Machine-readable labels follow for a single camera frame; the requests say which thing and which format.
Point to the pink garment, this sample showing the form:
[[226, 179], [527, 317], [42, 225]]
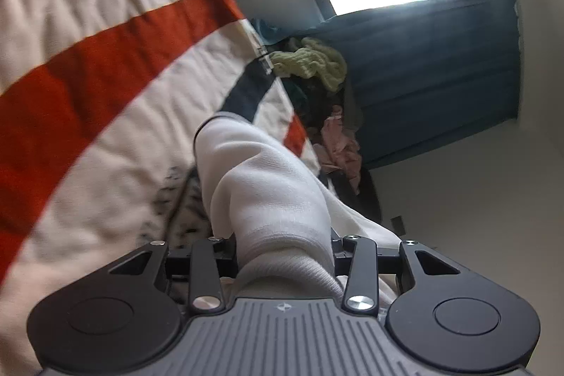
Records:
[[341, 142]]

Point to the dark wall switch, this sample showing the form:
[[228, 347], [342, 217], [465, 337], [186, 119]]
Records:
[[398, 225]]

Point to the dark armchair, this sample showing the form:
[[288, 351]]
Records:
[[361, 195]]

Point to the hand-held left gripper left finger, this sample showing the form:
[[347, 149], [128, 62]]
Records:
[[206, 259]]

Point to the orange black striped blanket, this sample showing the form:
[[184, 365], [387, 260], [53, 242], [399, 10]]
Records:
[[97, 85]]

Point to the yellow-green knit garment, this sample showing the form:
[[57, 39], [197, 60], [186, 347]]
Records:
[[317, 61]]

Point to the white sweatshirt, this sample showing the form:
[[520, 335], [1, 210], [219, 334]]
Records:
[[264, 200]]

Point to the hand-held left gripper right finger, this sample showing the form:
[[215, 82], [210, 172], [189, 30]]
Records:
[[364, 259]]

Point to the blue curtain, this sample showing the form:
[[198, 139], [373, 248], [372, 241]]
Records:
[[432, 67]]

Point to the dark clothes pile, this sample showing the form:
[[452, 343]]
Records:
[[313, 103]]

